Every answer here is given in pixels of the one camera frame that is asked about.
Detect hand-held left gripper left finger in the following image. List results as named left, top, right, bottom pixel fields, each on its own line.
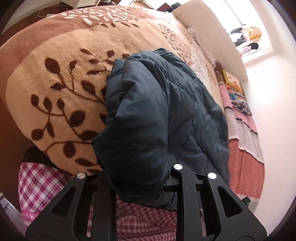
left=25, top=172, right=117, bottom=241

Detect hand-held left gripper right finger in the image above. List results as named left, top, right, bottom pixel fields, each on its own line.
left=165, top=155, right=267, bottom=241

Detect dark teal quilted jacket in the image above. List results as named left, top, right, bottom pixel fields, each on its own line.
left=91, top=47, right=230, bottom=210

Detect person's pink plaid pants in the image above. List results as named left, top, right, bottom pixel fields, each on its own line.
left=18, top=162, right=206, bottom=241

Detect pink and red striped blanket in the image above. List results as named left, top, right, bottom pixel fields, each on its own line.
left=215, top=70, right=265, bottom=200

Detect colourful printed cushion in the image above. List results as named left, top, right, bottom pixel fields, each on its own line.
left=228, top=85, right=252, bottom=116

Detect yellow cushion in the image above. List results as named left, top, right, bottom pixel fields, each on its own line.
left=222, top=70, right=242, bottom=90

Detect brown cushion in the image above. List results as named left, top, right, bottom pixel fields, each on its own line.
left=214, top=61, right=224, bottom=84

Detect beige leaf-print bed blanket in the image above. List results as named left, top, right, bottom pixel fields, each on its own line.
left=0, top=6, right=229, bottom=176

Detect grey pillow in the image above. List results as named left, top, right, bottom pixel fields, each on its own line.
left=187, top=26, right=216, bottom=64

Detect white headboard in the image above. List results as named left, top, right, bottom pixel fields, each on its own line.
left=173, top=0, right=249, bottom=81

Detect yellow bag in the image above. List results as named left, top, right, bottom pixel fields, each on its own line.
left=242, top=26, right=263, bottom=41

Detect dark wooden bedside cabinet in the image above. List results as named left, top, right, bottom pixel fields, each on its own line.
left=162, top=2, right=181, bottom=11

